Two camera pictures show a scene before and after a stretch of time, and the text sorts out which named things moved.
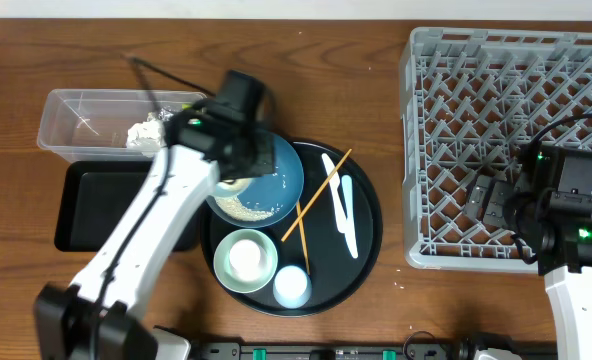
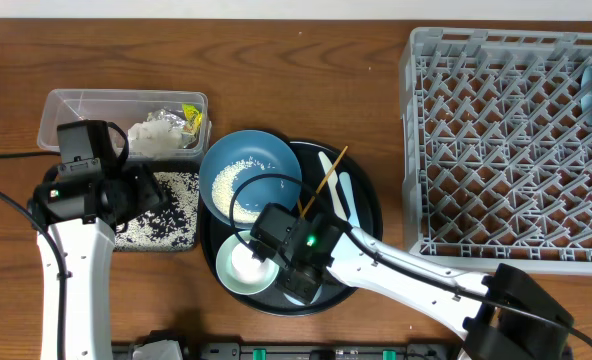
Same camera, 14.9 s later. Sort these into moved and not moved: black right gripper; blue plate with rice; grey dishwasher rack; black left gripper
Moved: black right gripper; black left gripper
Not moved: grey dishwasher rack; blue plate with rice
